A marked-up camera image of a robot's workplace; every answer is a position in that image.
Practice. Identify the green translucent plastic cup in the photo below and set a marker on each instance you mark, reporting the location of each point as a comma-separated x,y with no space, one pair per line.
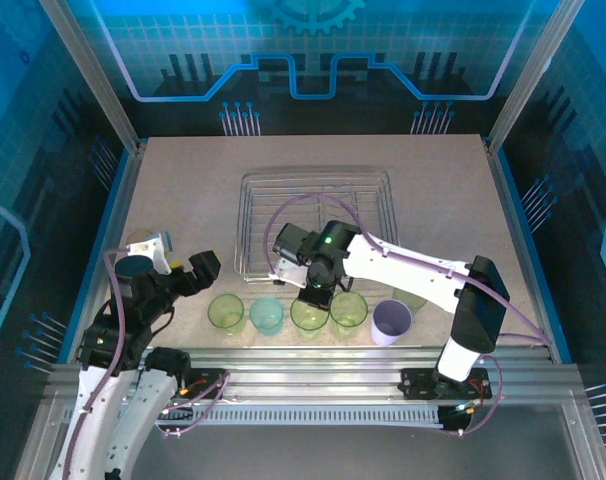
349,320
308,325
218,320

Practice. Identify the teal translucent plastic cup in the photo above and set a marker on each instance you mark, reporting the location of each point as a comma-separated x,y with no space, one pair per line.
266,325

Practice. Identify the purple plastic cup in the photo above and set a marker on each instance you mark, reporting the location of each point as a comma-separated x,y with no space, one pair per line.
383,335

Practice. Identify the pale yellow-green plastic cup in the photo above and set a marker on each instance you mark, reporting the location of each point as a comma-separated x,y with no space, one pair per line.
413,302

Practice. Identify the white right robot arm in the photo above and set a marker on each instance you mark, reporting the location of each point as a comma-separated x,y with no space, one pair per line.
413,265

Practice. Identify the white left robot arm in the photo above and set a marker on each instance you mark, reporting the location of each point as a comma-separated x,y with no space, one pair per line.
90,425

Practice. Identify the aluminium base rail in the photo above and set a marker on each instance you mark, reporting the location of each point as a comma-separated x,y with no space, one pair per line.
308,370

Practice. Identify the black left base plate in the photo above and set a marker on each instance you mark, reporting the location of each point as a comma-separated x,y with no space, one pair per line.
213,375

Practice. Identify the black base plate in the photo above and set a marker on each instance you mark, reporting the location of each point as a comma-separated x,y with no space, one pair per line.
213,375
413,385

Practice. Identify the aluminium table side rail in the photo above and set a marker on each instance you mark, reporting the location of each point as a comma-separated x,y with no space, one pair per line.
524,250
122,200

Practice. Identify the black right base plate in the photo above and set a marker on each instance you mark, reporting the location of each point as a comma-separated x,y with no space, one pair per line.
413,385

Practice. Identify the aluminium frame post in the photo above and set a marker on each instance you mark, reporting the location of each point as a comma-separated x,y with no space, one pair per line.
94,75
531,75

